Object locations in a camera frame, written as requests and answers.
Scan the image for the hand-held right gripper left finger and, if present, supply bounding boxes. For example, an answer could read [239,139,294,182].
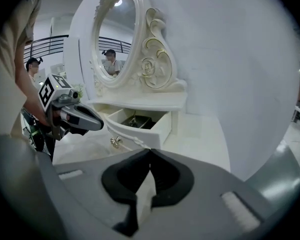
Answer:
[53,148,152,240]

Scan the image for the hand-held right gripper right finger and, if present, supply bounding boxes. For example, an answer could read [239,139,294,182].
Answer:
[139,148,275,240]

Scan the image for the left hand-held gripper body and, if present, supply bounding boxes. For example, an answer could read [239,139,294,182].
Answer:
[38,73,81,142]

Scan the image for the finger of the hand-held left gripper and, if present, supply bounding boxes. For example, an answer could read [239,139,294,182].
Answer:
[60,104,105,133]

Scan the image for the dark object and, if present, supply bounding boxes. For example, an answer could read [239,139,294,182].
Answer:
[120,114,154,130]

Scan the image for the person's left forearm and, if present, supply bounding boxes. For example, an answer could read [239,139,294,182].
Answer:
[14,41,53,128]

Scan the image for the person's left hand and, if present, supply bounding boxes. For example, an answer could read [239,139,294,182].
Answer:
[52,108,62,126]

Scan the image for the white flowers in vase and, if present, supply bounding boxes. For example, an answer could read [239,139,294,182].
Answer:
[71,82,88,100]

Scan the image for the black balcony railing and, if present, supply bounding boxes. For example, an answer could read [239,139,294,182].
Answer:
[23,34,70,63]

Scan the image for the open white drawer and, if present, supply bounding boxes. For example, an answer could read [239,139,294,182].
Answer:
[103,107,173,152]

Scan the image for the person's beige t-shirt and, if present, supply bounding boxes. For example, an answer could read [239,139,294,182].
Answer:
[0,0,45,140]

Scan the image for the white vanity drawer unit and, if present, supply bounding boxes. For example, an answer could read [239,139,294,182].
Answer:
[86,93,189,155]

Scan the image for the white ornate oval mirror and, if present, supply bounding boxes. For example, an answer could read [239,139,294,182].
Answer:
[89,0,189,98]

